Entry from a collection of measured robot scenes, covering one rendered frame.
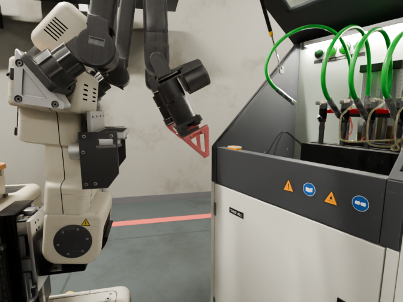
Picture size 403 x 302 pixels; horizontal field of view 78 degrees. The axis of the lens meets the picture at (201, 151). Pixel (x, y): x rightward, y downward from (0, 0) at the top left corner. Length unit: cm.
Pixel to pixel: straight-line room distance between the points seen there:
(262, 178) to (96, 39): 64
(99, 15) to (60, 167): 44
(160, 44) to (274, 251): 74
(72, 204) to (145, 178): 236
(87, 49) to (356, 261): 81
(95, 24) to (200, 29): 267
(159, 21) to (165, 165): 257
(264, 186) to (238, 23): 271
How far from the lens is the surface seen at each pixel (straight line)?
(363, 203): 74
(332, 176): 75
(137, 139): 306
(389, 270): 77
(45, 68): 64
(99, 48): 61
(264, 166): 89
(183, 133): 59
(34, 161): 332
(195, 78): 63
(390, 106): 87
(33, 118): 83
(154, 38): 63
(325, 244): 82
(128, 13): 111
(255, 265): 105
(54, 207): 83
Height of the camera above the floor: 110
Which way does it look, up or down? 9 degrees down
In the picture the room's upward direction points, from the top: straight up
